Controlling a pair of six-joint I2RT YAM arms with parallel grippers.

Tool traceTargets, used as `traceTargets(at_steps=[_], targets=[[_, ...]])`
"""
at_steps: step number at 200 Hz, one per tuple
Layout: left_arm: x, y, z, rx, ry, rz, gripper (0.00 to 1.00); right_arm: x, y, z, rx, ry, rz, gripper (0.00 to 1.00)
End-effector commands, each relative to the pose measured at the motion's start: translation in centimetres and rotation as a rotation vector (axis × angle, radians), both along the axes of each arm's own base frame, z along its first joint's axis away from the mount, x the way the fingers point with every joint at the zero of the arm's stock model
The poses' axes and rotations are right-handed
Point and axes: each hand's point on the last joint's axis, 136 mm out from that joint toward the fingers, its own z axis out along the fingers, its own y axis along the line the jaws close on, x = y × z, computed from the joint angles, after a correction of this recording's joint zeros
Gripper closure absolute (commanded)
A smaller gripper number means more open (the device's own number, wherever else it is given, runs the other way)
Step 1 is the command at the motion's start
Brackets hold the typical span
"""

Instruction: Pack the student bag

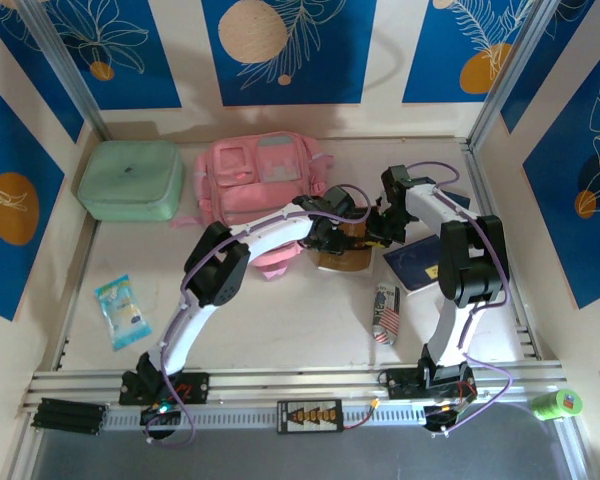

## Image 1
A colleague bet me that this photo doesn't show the dark blue book figure drawing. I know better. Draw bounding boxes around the dark blue book figure drawing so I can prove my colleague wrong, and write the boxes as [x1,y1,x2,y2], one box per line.
[382,233,462,296]

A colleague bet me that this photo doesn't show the flag print drink can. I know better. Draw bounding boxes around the flag print drink can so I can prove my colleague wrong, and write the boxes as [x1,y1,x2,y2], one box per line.
[371,280,401,346]

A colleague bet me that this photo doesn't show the pink school backpack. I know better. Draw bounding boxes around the pink school backpack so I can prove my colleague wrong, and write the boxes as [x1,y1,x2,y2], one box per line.
[169,130,336,282]

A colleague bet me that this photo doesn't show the blue poster fern orange circle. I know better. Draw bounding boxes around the blue poster fern orange circle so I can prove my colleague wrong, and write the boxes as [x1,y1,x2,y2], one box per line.
[401,0,536,105]

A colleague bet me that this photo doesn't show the blue poster leaves dark circle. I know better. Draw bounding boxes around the blue poster leaves dark circle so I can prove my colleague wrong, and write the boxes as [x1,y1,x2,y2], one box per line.
[522,47,600,311]

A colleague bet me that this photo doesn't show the blue poster large peach circle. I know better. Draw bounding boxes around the blue poster large peach circle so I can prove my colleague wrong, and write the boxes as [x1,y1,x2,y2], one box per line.
[201,0,378,107]

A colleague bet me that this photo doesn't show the black power distribution board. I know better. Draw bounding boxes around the black power distribution board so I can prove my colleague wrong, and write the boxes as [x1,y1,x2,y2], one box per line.
[276,399,345,435]

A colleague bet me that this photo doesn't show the mint green storage case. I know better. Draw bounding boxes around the mint green storage case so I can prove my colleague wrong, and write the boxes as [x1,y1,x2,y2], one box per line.
[77,139,186,223]

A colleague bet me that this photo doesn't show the blue wet wipes packet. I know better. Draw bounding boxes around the blue wet wipes packet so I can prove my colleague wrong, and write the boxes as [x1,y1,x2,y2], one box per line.
[93,273,153,352]

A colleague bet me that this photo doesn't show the green thread spool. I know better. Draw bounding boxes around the green thread spool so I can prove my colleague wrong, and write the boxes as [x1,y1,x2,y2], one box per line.
[532,388,583,422]

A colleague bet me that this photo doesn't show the blue poster white flower outline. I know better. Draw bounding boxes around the blue poster white flower outline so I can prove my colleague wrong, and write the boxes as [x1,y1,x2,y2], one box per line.
[42,0,183,111]

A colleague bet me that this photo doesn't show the black bar bundle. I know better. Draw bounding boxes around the black bar bundle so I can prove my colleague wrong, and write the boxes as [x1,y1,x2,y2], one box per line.
[31,397,110,437]

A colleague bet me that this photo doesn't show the blue poster orange oval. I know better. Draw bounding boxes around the blue poster orange oval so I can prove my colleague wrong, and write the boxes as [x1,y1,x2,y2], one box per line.
[0,69,66,322]

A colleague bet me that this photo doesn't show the aluminium side rail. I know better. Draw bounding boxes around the aluminium side rail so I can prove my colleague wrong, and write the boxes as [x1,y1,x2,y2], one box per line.
[460,139,545,362]
[53,217,102,372]

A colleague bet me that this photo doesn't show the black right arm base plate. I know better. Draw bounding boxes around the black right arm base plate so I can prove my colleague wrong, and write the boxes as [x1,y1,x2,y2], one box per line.
[385,367,477,401]

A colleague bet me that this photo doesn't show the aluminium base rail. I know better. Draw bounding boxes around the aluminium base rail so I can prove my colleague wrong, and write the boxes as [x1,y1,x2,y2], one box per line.
[22,360,567,407]

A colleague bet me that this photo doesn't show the red wire orange connector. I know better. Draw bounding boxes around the red wire orange connector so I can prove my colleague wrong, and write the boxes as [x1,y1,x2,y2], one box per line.
[342,397,382,431]

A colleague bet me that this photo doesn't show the aluminium frame post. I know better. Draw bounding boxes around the aluminium frame post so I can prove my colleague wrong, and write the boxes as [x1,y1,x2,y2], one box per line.
[467,0,564,151]
[17,0,112,143]

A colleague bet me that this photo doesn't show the blue floral wall poster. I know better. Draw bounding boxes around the blue floral wall poster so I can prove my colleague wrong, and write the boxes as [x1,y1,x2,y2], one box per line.
[0,0,85,145]
[499,0,596,135]

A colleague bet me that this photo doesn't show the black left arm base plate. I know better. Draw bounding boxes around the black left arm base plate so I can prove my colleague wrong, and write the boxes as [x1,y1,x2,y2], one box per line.
[118,370,211,406]

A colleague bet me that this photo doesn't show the grey slotted cable duct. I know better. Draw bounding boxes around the grey slotted cable duct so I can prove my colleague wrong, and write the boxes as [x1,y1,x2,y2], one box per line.
[102,403,429,432]

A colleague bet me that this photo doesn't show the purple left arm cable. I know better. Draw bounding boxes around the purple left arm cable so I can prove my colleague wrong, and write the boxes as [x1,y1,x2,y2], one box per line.
[143,183,372,448]

